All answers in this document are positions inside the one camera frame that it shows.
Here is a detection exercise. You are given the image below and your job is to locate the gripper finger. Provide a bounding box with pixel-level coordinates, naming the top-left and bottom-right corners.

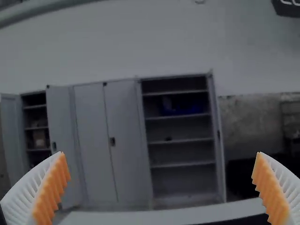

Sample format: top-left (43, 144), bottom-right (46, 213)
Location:
top-left (0, 151), bottom-right (72, 225)
top-left (251, 151), bottom-right (300, 225)

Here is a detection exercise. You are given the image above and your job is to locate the brown box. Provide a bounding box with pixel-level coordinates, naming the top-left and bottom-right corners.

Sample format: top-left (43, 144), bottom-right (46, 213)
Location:
top-left (32, 130), bottom-right (47, 148)

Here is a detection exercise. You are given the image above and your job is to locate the grey cupboard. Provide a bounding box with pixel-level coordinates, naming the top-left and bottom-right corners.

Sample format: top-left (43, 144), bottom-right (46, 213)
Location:
top-left (72, 78), bottom-right (153, 205)
top-left (135, 69), bottom-right (227, 210)
top-left (0, 84), bottom-right (82, 210)

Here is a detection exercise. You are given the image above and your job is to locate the blue crate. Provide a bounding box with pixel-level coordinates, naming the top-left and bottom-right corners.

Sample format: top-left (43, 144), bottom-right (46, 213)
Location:
top-left (160, 95), bottom-right (206, 117)

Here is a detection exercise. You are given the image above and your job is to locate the black wall sign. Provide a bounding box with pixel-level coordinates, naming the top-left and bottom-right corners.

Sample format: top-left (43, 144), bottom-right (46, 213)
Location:
top-left (271, 0), bottom-right (300, 18)

